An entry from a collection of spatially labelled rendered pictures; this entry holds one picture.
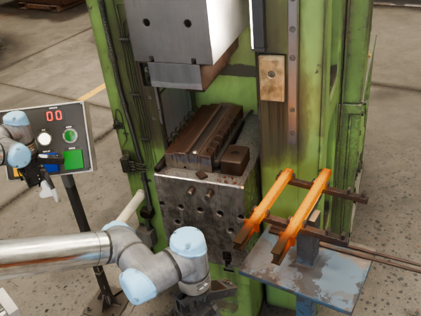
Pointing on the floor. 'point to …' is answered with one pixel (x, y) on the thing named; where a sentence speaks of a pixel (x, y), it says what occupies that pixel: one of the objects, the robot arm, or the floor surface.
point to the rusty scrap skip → (48, 4)
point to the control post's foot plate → (98, 308)
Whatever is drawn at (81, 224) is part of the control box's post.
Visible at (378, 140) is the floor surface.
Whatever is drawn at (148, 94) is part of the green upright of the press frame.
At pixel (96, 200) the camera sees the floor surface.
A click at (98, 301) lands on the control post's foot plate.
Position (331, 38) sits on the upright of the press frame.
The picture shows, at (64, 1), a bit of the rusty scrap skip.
